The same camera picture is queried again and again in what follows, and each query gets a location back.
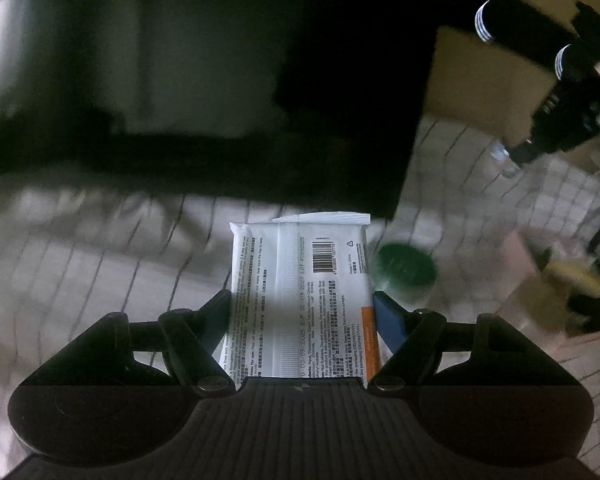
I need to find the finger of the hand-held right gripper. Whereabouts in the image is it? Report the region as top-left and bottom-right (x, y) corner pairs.
(507, 137), (537, 168)

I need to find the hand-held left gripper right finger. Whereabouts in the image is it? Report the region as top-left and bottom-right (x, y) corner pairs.
(367, 290), (486, 393)

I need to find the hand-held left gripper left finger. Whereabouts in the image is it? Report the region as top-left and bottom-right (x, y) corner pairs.
(125, 287), (236, 396)

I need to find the white wet wipes packet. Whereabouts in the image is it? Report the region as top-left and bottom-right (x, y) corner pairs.
(215, 211), (381, 381)

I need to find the black plush toy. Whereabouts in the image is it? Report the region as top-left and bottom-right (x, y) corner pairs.
(567, 292), (600, 333)

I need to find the yellow soft object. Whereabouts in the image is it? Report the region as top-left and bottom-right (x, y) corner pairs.
(545, 257), (600, 296)

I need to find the green round lid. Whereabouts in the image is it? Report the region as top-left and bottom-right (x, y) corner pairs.
(371, 242), (438, 306)

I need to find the clear acrylic container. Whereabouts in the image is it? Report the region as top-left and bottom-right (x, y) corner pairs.
(490, 230), (571, 346)

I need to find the black computer monitor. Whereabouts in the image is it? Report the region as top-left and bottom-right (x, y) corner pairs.
(0, 0), (441, 221)

